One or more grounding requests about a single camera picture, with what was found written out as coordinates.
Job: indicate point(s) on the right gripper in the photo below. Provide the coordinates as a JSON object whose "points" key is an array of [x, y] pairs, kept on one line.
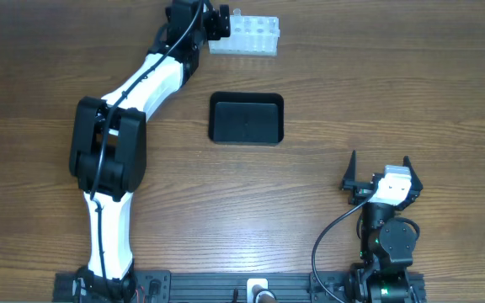
{"points": [[358, 191]]}

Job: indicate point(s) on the clear test tube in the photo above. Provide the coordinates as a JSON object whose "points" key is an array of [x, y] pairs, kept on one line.
{"points": [[237, 12]]}

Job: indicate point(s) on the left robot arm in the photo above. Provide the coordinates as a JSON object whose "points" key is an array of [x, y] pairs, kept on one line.
{"points": [[158, 84]]}

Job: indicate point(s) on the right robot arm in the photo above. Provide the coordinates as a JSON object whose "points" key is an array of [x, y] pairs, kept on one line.
{"points": [[396, 237]]}

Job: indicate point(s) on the black tray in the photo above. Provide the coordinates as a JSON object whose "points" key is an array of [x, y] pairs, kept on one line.
{"points": [[246, 120]]}

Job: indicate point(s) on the white test tube rack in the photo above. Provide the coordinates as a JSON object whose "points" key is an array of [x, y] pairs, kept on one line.
{"points": [[251, 42]]}

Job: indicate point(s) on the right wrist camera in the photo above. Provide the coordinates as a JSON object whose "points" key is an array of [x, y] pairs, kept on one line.
{"points": [[392, 185]]}

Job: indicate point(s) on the mounting rail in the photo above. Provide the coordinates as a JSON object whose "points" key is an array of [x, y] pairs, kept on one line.
{"points": [[209, 288]]}

